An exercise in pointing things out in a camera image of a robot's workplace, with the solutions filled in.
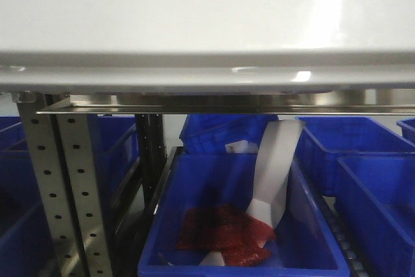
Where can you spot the blue bin rear centre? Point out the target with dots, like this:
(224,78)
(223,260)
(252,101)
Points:
(224,133)

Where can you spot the blue bin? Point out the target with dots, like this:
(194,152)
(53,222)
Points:
(326,138)
(376,201)
(305,245)
(224,133)
(120,147)
(26,244)

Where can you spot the blue bin left rear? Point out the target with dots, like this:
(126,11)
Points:
(120,147)

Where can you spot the blue bin rear right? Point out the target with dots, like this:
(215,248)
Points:
(326,138)

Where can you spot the blue bin front centre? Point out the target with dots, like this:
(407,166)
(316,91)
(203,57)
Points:
(305,245)

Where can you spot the blue bin front right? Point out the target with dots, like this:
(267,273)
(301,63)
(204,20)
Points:
(376,201)

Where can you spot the blue bin far right edge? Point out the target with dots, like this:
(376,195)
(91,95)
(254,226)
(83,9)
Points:
(407,127)

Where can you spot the blue bin left front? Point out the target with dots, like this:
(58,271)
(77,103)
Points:
(26,244)

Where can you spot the white paper strip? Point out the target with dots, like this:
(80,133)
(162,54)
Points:
(272,167)

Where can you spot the red mesh pad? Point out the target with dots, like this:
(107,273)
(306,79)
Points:
(235,235)

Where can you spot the black rear shelf post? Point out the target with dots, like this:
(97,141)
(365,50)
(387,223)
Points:
(152,152)

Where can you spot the perforated steel shelf post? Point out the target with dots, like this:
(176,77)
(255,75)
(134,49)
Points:
(66,154)

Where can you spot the stainless steel shelf rail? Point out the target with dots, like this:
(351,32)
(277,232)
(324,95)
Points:
(342,102)

